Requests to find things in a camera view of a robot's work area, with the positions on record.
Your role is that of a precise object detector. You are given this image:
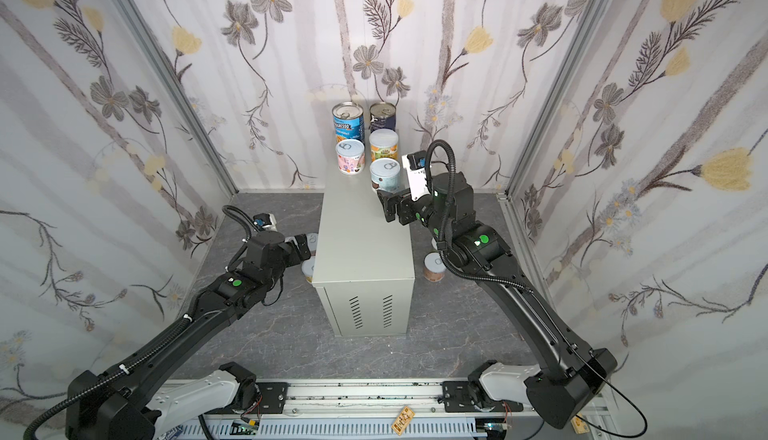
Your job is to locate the aluminium corner wall post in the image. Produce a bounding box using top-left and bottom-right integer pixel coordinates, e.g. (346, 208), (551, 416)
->
(504, 0), (611, 197)

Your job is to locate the white cable duct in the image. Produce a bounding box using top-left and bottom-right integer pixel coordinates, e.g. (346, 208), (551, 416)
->
(206, 418), (487, 439)

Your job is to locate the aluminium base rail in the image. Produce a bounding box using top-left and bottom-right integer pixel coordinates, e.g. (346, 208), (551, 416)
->
(137, 373), (613, 440)

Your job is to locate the white-lid grey can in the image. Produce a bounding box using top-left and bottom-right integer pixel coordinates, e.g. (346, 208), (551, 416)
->
(370, 157), (401, 193)

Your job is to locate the green orange label can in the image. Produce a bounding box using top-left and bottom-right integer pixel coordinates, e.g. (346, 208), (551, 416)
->
(369, 128), (399, 161)

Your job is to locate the blue label soup can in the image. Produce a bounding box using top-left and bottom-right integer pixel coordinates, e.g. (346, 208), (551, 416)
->
(332, 102), (365, 142)

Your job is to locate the grey metal cabinet box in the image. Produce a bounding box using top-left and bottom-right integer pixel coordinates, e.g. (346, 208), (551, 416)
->
(312, 150), (415, 337)

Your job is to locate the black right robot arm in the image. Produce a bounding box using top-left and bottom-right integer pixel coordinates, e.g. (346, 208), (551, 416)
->
(377, 139), (620, 439)

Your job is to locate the left corner wall post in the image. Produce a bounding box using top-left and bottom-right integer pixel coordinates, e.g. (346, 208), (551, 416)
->
(111, 0), (239, 198)

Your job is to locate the white-lid yellow can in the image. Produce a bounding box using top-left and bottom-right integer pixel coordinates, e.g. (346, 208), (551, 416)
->
(301, 256), (315, 283)

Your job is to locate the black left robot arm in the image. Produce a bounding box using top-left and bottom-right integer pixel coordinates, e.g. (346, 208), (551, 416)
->
(23, 205), (311, 439)

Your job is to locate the white-lid pink can front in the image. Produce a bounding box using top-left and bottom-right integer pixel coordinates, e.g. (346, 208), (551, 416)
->
(335, 139), (365, 175)

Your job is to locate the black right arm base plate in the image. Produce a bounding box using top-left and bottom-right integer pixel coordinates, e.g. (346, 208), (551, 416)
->
(441, 380), (479, 413)

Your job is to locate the small orange tag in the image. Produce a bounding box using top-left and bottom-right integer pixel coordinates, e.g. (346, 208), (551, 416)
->
(391, 406), (415, 436)

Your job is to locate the yellow tag right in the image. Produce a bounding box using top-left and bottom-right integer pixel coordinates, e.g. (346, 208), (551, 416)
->
(571, 416), (590, 435)

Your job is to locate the white-lid pink can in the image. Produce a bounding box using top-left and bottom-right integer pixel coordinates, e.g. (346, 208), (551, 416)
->
(307, 232), (318, 256)
(335, 139), (365, 175)

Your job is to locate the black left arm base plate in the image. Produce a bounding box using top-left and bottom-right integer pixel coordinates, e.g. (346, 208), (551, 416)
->
(251, 382), (289, 415)

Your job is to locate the dark can with gold lid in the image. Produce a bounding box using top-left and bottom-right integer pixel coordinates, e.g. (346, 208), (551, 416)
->
(369, 102), (397, 132)

